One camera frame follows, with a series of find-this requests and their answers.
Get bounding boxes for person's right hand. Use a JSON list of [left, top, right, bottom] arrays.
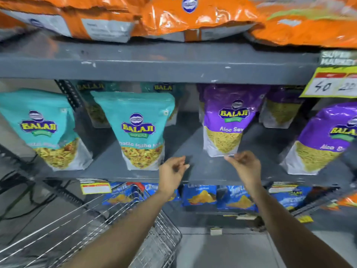
[[224, 150, 263, 197]]

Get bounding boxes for grey metal shelf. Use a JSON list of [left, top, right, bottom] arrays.
[[0, 29, 357, 229]]

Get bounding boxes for person's left hand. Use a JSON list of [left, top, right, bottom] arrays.
[[157, 155, 191, 197]]

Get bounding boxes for person's right forearm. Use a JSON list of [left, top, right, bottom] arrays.
[[249, 185, 354, 268]]

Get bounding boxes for small yellow price tag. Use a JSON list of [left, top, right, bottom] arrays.
[[80, 180, 112, 195]]

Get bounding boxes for large yellow price tag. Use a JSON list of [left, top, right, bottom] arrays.
[[300, 50, 357, 99]]

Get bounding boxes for row of blue chip packets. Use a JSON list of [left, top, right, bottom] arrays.
[[102, 182, 313, 213]]

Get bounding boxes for steel wire shopping cart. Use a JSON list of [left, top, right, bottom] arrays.
[[0, 183, 182, 268]]

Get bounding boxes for orange snack bag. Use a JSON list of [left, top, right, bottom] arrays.
[[130, 0, 261, 42], [0, 0, 137, 44], [247, 0, 357, 49]]

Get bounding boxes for person's left forearm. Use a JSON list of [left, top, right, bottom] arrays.
[[62, 190, 177, 268]]

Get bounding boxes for black cables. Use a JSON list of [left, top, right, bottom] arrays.
[[0, 153, 72, 221]]

